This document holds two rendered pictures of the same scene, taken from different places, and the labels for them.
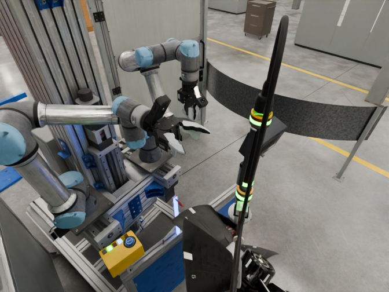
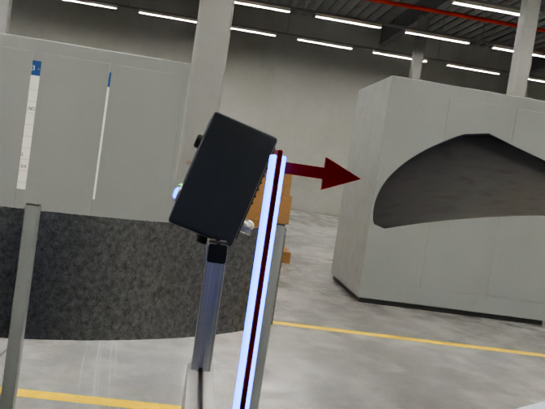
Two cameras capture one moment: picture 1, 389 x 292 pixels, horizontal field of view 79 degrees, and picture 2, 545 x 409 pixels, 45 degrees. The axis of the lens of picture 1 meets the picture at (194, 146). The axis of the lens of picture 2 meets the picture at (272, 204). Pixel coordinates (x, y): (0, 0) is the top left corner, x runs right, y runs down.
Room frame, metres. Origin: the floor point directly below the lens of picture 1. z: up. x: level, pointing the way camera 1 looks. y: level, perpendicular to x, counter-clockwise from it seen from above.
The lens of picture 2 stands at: (0.39, 0.49, 1.18)
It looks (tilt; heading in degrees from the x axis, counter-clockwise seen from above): 3 degrees down; 305
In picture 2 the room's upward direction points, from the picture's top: 8 degrees clockwise
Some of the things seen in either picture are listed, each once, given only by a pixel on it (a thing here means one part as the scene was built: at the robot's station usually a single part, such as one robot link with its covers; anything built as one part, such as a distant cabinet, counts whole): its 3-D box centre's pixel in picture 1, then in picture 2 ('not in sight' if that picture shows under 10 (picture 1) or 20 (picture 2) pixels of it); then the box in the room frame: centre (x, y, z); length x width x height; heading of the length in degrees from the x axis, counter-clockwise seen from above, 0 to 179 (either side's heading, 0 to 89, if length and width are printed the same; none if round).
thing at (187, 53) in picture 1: (189, 55); not in sight; (0.97, 0.02, 1.73); 0.09 x 0.08 x 0.11; 34
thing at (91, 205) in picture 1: (80, 200); not in sight; (0.72, 0.58, 1.09); 0.15 x 0.15 x 0.10
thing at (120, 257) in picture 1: (123, 253); not in sight; (0.48, 0.32, 1.02); 0.16 x 0.10 x 0.11; 131
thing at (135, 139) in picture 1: (134, 130); not in sight; (0.71, 0.23, 1.54); 0.11 x 0.08 x 0.11; 18
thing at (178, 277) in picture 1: (191, 254); not in sight; (0.74, 0.02, 0.45); 0.82 x 0.02 x 0.66; 131
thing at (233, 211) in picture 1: (241, 207); not in sight; (0.40, -0.13, 1.50); 0.09 x 0.07 x 0.10; 166
